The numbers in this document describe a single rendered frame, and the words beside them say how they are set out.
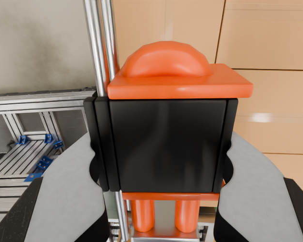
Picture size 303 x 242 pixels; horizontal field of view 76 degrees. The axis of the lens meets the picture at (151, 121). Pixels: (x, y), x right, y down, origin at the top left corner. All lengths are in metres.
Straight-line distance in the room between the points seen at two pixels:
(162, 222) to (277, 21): 0.79
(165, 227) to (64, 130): 1.29
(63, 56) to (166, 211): 1.35
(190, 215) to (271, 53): 0.77
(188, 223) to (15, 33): 1.53
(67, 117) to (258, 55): 1.12
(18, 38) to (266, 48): 1.41
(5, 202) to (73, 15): 1.05
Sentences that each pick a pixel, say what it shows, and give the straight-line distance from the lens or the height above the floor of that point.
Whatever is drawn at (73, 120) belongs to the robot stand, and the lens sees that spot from 1.38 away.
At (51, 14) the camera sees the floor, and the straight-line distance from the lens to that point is 1.47.
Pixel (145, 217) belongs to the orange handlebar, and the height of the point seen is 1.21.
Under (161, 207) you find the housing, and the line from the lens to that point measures 0.22.
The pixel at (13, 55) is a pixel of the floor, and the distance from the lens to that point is 1.65.
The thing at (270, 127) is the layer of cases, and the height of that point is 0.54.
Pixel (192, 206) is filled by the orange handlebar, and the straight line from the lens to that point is 0.18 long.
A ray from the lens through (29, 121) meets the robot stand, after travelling 1.52.
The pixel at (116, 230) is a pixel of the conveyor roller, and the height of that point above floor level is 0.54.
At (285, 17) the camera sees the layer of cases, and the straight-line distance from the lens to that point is 0.89.
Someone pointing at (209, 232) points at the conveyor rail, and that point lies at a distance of 1.38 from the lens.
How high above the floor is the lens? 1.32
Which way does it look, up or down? 62 degrees down
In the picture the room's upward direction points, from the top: 176 degrees counter-clockwise
